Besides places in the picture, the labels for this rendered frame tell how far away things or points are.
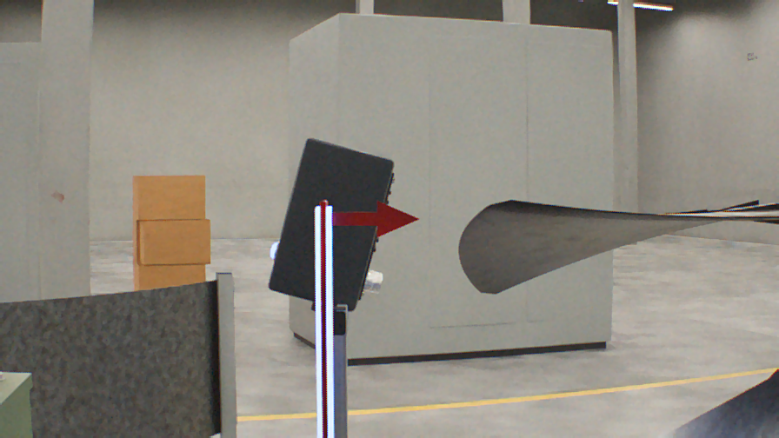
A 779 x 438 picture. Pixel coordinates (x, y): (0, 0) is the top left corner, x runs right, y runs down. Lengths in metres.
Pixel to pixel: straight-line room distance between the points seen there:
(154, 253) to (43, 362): 6.34
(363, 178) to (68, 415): 1.25
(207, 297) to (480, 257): 1.95
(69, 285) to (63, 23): 1.18
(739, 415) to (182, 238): 7.99
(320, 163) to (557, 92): 6.04
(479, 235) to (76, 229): 4.15
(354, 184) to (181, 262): 7.38
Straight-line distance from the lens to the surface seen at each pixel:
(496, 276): 0.79
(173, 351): 2.55
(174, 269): 8.64
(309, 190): 1.27
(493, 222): 0.65
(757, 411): 0.74
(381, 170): 1.27
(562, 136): 7.26
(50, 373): 2.31
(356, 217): 0.70
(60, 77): 4.78
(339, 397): 1.24
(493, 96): 7.05
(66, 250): 4.77
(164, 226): 8.60
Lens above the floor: 1.21
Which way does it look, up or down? 2 degrees down
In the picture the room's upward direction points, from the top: straight up
